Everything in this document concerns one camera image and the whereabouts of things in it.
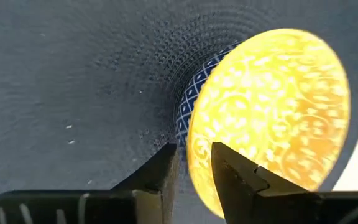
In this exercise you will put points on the blue patterned bowl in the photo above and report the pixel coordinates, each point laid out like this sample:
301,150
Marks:
275,102

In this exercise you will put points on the dark round woven placemat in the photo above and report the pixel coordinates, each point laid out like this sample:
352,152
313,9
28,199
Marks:
57,77

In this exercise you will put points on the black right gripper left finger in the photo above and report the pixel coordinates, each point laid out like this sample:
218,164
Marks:
148,186

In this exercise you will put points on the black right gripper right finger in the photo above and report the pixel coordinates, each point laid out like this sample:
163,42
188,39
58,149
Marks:
247,193

